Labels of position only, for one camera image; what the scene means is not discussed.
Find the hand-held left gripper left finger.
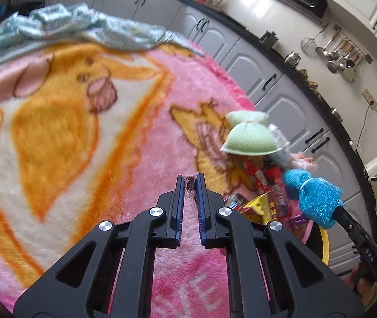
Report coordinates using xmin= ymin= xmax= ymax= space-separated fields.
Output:
xmin=13 ymin=175 xmax=186 ymax=318

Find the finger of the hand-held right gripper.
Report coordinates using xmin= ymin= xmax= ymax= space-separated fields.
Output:
xmin=336 ymin=207 xmax=365 ymax=239

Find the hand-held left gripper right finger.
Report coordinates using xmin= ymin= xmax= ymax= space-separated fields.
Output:
xmin=196 ymin=173 xmax=365 ymax=318

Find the small dark wrapper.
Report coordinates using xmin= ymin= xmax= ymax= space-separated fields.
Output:
xmin=185 ymin=176 xmax=198 ymax=206

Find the yellow plastic bin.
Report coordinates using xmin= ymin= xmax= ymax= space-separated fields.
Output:
xmin=304 ymin=225 xmax=331 ymax=267

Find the blue glitter cloth pouch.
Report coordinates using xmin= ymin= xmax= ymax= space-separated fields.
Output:
xmin=283 ymin=168 xmax=345 ymax=230

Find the pile of snack wrappers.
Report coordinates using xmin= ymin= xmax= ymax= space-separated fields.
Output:
xmin=223 ymin=156 xmax=312 ymax=236

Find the white plastic bag orange print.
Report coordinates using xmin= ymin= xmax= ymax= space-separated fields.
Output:
xmin=268 ymin=124 xmax=317 ymax=173

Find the person's right hand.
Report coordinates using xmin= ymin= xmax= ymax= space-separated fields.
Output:
xmin=353 ymin=265 xmax=377 ymax=306

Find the green cloth pouch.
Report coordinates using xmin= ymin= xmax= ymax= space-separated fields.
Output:
xmin=221 ymin=111 xmax=282 ymax=157

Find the pink printed blanket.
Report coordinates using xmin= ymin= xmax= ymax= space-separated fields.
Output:
xmin=0 ymin=33 xmax=308 ymax=318

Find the row of hanging steel utensils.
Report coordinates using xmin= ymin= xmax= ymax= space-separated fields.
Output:
xmin=316 ymin=26 xmax=373 ymax=82

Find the steel pot with lid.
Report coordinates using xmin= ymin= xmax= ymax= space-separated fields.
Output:
xmin=284 ymin=51 xmax=301 ymax=66

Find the light green crumpled cloth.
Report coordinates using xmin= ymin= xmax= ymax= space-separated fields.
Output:
xmin=0 ymin=3 xmax=189 ymax=73

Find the thin wall cable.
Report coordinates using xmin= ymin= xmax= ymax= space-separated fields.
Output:
xmin=354 ymin=104 xmax=375 ymax=153

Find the white wall socket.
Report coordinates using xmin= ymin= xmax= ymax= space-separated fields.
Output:
xmin=362 ymin=88 xmax=376 ymax=107

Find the hanging wire strainer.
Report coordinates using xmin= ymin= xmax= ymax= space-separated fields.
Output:
xmin=300 ymin=25 xmax=328 ymax=54

